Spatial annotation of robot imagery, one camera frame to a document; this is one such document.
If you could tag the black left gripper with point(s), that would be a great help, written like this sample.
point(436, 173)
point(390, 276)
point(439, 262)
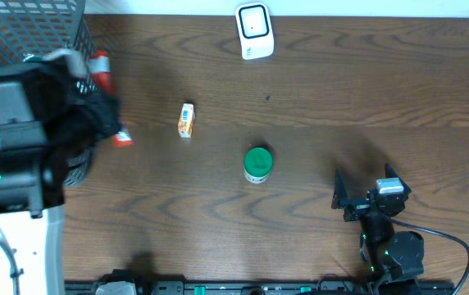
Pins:
point(101, 116)

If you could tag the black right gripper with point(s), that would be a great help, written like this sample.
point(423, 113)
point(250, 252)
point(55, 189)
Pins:
point(341, 197)

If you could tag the red stick packet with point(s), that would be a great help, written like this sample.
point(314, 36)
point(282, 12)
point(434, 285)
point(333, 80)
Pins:
point(100, 70)

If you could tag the green lid white jar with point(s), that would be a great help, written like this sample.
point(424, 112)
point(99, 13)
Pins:
point(258, 164)

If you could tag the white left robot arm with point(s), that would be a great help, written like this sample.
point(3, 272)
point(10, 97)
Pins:
point(31, 259)

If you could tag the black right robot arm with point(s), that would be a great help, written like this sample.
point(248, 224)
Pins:
point(396, 258)

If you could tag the white barcode scanner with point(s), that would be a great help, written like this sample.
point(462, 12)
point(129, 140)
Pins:
point(255, 31)

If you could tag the small orange carton box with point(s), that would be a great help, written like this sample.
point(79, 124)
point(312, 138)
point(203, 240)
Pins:
point(186, 121)

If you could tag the grey plastic mesh basket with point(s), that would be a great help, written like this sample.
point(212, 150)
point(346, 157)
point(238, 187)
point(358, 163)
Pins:
point(34, 28)

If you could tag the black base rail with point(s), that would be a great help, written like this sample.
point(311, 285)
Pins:
point(331, 286)

